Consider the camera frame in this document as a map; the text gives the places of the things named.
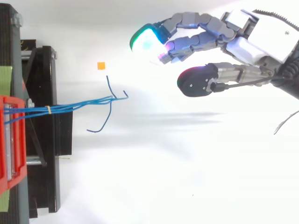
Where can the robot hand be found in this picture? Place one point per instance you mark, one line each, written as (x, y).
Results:
(264, 39)

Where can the black stand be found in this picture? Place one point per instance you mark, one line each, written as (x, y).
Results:
(42, 121)

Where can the red bin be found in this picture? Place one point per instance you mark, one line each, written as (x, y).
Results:
(14, 142)

